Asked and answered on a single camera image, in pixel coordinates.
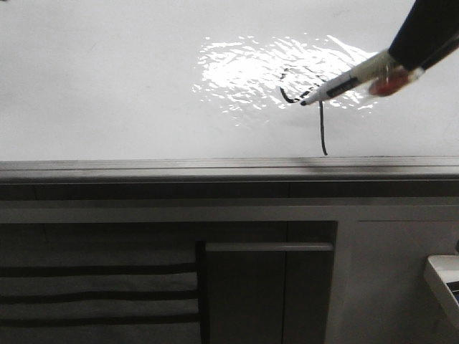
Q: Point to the red magnet taped to marker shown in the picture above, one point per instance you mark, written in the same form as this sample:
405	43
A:
393	81

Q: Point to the white box with blue item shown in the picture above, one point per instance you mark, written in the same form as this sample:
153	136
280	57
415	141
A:
441	275

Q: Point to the grey whiteboard tray rail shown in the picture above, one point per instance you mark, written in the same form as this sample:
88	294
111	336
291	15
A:
238	170

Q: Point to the white whiteboard marker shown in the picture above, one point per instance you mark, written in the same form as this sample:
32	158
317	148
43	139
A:
365	71

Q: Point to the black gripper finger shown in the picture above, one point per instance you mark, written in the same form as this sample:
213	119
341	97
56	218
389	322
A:
428	34

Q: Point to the dark cabinet door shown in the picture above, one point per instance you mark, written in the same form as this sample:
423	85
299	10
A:
268	292

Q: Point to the white whiteboard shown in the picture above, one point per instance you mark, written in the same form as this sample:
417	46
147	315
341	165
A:
176	79

